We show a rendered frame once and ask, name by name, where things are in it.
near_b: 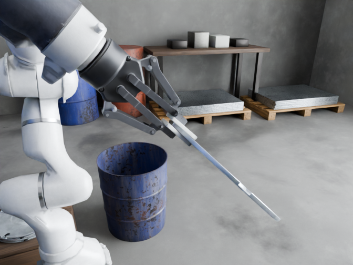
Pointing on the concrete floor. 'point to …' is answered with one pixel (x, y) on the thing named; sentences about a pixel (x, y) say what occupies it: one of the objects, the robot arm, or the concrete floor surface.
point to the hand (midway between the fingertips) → (179, 129)
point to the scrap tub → (134, 189)
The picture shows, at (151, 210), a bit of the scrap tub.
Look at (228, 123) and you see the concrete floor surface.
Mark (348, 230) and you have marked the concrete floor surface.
